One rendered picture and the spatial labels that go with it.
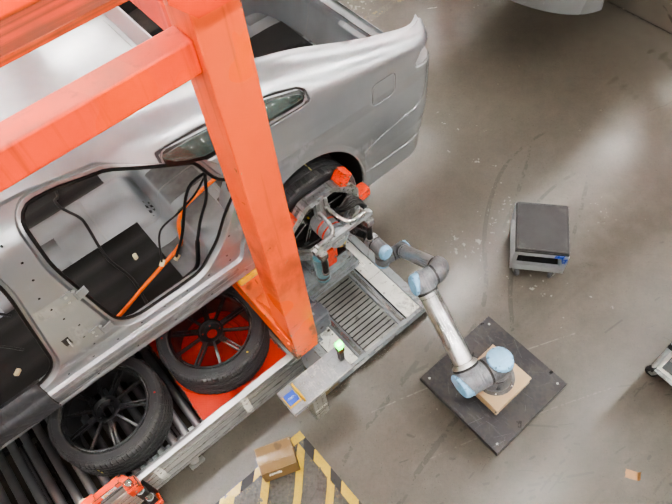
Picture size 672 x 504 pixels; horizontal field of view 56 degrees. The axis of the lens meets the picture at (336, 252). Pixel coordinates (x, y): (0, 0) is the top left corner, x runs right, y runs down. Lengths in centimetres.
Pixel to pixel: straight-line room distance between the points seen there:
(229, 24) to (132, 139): 110
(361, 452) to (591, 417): 141
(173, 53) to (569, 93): 436
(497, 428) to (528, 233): 133
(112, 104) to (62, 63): 139
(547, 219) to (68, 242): 304
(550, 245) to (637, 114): 181
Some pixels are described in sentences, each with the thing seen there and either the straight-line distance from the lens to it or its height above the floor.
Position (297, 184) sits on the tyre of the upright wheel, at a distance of 346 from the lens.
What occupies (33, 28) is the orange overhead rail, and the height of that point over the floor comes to 300.
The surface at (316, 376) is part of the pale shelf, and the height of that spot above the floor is 45.
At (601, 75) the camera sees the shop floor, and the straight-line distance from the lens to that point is 600.
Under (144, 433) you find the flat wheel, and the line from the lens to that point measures 373.
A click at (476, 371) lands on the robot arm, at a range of 349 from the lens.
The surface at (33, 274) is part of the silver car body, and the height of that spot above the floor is 167.
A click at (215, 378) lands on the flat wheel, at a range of 372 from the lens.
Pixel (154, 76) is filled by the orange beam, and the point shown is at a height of 269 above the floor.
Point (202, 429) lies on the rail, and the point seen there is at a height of 39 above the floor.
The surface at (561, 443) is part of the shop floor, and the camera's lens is 413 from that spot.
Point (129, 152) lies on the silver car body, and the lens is 284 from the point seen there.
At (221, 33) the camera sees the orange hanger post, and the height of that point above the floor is 273.
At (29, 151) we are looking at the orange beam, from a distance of 182.
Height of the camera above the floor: 385
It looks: 57 degrees down
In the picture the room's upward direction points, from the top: 8 degrees counter-clockwise
